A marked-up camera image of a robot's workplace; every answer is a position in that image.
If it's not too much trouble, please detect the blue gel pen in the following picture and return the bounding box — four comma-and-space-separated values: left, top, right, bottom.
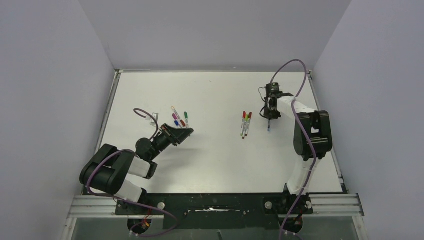
267, 119, 271, 132

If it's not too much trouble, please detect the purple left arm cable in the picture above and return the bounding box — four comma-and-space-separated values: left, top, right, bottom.
85, 108, 180, 239

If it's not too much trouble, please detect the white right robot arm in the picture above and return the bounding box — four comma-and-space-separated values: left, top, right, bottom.
260, 82, 333, 196

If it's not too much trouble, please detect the brown cap marker left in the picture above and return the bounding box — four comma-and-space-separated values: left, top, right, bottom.
171, 106, 187, 128

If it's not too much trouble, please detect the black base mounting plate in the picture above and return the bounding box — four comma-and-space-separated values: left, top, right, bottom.
115, 191, 314, 234

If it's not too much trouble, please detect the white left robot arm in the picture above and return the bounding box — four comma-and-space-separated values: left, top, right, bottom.
79, 123, 194, 203

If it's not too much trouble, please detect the aluminium rail frame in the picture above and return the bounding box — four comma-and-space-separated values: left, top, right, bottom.
67, 194, 365, 219

